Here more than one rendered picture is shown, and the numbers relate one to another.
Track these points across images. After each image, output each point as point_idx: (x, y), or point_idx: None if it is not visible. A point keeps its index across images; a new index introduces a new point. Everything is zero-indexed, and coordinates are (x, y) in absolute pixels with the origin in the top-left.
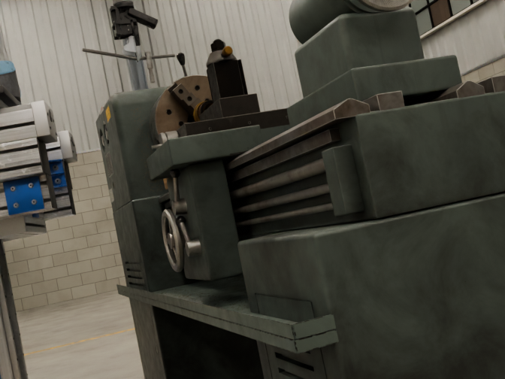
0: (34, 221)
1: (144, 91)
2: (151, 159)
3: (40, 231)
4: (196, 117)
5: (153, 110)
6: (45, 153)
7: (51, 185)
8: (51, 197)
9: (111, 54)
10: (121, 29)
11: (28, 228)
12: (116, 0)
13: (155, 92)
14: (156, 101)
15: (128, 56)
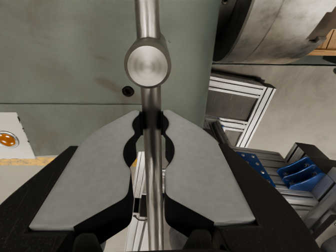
0: (250, 152)
1: (201, 74)
2: None
3: (231, 146)
4: None
5: (264, 62)
6: (329, 168)
7: (312, 152)
8: (317, 148)
9: (163, 239)
10: None
11: (273, 152)
12: None
13: (211, 43)
14: (258, 52)
15: (158, 170)
